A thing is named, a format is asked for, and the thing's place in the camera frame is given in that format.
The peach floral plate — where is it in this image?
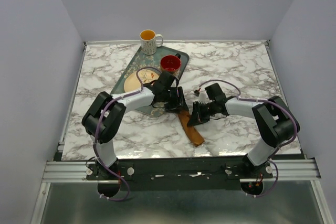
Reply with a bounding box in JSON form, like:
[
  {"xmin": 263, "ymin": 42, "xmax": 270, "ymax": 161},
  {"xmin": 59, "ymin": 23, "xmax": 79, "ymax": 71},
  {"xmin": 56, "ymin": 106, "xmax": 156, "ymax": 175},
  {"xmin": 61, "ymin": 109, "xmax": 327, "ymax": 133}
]
[{"xmin": 123, "ymin": 69, "xmax": 159, "ymax": 92}]

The green floral tray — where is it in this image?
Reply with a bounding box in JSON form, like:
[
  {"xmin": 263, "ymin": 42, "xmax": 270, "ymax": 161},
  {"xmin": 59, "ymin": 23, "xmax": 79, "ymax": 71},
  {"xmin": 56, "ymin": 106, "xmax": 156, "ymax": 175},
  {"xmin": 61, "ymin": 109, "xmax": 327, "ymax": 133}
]
[{"xmin": 109, "ymin": 44, "xmax": 190, "ymax": 117}]

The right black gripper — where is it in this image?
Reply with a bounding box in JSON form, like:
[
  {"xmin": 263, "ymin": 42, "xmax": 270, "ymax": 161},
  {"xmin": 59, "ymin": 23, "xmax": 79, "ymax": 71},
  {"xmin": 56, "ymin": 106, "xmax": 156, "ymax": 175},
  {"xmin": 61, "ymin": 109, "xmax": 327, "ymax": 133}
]
[{"xmin": 187, "ymin": 100, "xmax": 217, "ymax": 126}]

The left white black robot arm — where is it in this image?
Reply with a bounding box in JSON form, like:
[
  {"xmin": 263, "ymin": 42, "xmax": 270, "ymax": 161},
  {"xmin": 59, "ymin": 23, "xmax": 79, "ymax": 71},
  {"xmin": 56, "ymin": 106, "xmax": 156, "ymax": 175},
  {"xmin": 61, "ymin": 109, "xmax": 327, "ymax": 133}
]
[{"xmin": 82, "ymin": 71, "xmax": 188, "ymax": 179}]

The red black mug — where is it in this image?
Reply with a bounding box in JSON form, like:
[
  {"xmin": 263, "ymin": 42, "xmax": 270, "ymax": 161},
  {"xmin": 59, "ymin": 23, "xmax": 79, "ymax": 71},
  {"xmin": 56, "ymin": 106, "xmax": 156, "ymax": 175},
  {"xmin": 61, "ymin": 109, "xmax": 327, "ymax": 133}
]
[{"xmin": 160, "ymin": 54, "xmax": 182, "ymax": 77}]

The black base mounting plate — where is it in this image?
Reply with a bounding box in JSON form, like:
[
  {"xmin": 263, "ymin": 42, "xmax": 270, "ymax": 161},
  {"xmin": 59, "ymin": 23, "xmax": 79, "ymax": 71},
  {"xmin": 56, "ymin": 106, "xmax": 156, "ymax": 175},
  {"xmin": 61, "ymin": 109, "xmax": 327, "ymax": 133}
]
[{"xmin": 86, "ymin": 156, "xmax": 273, "ymax": 191}]

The white mug yellow inside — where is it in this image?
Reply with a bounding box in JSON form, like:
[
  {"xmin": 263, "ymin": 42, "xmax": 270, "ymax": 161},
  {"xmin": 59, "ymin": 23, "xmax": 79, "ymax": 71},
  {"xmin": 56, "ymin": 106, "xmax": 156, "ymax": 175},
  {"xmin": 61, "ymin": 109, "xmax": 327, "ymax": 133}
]
[{"xmin": 140, "ymin": 29, "xmax": 163, "ymax": 55}]

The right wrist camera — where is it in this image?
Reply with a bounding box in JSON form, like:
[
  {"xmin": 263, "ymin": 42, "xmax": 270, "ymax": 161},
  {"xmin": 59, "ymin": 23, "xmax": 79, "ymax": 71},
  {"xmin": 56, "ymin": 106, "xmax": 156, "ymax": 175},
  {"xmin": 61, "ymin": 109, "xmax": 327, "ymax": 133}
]
[{"xmin": 194, "ymin": 90, "xmax": 208, "ymax": 104}]

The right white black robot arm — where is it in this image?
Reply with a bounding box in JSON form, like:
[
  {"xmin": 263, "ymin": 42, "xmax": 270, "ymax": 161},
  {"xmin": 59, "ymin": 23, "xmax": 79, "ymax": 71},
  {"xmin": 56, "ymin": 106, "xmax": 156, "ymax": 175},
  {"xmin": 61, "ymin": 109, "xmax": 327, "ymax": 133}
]
[{"xmin": 187, "ymin": 80, "xmax": 300, "ymax": 178}]

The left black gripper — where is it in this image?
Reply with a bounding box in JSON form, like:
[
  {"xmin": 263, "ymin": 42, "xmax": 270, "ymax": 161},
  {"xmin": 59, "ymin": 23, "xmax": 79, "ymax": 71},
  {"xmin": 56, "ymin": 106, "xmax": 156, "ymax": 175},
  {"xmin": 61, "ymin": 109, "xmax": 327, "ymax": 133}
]
[{"xmin": 162, "ymin": 87, "xmax": 189, "ymax": 114}]

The brown cloth napkin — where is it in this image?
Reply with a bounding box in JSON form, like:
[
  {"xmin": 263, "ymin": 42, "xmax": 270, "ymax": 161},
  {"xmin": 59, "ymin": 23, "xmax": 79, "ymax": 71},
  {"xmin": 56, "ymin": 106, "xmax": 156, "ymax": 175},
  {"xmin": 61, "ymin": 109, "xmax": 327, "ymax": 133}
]
[{"xmin": 177, "ymin": 110, "xmax": 204, "ymax": 147}]

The aluminium frame rail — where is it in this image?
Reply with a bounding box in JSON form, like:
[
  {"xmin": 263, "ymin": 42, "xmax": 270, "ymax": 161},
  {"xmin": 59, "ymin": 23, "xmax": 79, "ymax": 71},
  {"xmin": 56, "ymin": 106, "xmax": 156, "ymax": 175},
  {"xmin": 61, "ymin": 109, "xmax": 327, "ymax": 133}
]
[{"xmin": 42, "ymin": 159, "xmax": 321, "ymax": 183}]

